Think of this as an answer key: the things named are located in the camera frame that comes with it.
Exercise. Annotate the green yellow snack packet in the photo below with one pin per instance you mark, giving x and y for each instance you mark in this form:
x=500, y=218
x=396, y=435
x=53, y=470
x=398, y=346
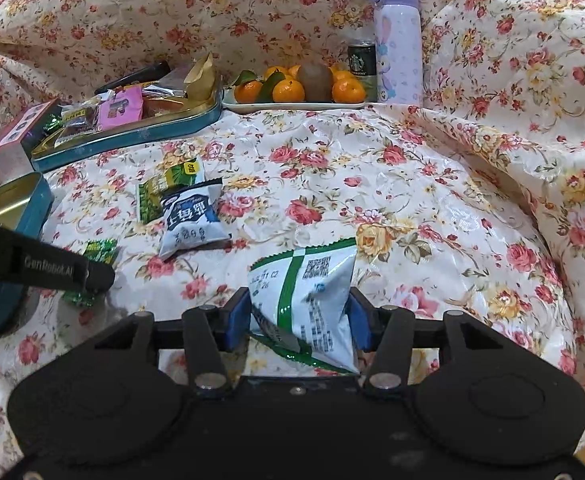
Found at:
x=172, y=177

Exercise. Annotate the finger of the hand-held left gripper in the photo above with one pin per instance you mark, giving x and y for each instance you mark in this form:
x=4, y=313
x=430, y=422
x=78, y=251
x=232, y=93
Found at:
x=97, y=277

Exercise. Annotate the dark blue white snack packet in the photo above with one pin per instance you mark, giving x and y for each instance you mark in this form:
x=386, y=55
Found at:
x=192, y=220

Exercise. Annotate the pink cardboard box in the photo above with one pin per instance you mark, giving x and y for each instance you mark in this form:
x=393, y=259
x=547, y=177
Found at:
x=17, y=130

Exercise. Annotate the dark green coffee can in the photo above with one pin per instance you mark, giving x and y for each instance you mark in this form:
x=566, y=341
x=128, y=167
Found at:
x=362, y=67

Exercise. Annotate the teal tin tray of snacks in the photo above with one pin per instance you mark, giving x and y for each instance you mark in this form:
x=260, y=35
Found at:
x=147, y=132

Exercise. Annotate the green white snack packet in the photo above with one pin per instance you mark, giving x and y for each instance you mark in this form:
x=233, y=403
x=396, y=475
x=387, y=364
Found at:
x=312, y=300

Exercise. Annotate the white fruit tray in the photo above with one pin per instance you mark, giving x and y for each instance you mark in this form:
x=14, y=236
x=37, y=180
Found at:
x=292, y=106

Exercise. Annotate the purple cartoon thermos bottle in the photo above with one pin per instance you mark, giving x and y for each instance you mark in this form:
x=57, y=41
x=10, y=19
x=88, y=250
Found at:
x=397, y=45

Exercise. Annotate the brown kiwi fruit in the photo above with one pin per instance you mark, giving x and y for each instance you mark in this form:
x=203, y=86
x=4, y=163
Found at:
x=315, y=82

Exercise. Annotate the long black snack packet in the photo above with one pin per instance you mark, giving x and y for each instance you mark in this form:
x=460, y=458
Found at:
x=137, y=76

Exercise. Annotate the pile of mandarin oranges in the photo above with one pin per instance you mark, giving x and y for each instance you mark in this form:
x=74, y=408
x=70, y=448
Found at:
x=288, y=91

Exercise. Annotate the tan paper-wrapped pastry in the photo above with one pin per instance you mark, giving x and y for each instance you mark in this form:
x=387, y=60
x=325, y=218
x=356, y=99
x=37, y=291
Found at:
x=200, y=77

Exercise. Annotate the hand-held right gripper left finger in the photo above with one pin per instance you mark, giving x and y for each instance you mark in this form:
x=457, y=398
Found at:
x=237, y=320

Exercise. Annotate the pile of assorted wrapped snacks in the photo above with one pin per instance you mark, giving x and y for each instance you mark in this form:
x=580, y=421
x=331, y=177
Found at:
x=75, y=122

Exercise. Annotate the small green candy packet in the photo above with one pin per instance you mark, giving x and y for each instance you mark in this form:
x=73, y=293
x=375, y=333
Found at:
x=100, y=252

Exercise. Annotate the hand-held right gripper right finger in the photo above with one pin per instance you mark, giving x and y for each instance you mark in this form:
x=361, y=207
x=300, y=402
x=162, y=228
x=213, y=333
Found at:
x=360, y=320

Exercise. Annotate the pink snack packet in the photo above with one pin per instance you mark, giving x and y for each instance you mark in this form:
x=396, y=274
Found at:
x=120, y=107

